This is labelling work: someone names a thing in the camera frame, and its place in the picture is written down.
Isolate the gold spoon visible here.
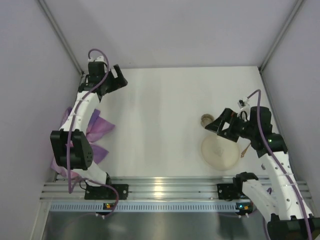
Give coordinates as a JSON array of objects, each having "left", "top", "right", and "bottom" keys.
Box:
[{"left": 240, "top": 143, "right": 251, "bottom": 158}]

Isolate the cream round plate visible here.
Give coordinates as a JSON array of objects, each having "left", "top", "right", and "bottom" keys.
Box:
[{"left": 200, "top": 134, "right": 241, "bottom": 171}]

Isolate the small glass cup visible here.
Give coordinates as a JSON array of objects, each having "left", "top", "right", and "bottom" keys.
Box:
[{"left": 200, "top": 113, "right": 215, "bottom": 128}]

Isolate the purple Elsa placemat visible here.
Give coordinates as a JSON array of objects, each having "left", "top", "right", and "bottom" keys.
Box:
[{"left": 50, "top": 106, "right": 115, "bottom": 178}]

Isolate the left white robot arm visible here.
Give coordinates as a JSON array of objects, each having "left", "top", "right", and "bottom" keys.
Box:
[{"left": 50, "top": 54, "right": 128, "bottom": 192}]

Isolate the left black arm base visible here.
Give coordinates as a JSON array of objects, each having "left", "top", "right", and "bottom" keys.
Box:
[{"left": 84, "top": 184, "right": 129, "bottom": 200}]

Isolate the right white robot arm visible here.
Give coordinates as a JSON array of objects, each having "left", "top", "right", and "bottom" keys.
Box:
[{"left": 205, "top": 106, "right": 320, "bottom": 240}]

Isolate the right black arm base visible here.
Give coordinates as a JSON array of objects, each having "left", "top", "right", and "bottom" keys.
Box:
[{"left": 216, "top": 183, "right": 247, "bottom": 202}]

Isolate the left aluminium frame post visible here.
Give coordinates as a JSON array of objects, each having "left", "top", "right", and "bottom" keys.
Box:
[{"left": 36, "top": 0, "right": 85, "bottom": 76}]

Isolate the aluminium frame post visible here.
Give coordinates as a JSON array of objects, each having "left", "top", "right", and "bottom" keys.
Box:
[
  {"left": 258, "top": 0, "right": 306, "bottom": 74},
  {"left": 36, "top": 0, "right": 85, "bottom": 76}
]

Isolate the perforated grey cable duct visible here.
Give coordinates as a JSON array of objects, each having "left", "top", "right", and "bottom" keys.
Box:
[{"left": 50, "top": 202, "right": 253, "bottom": 213}]

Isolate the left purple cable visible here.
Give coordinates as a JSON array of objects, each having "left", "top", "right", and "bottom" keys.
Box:
[{"left": 67, "top": 48, "right": 120, "bottom": 215}]

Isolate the aluminium mounting rail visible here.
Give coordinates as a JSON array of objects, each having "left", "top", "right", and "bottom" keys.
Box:
[{"left": 39, "top": 176, "right": 313, "bottom": 202}]

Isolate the right aluminium frame post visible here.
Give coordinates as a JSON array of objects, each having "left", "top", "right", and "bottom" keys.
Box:
[{"left": 258, "top": 0, "right": 306, "bottom": 74}]

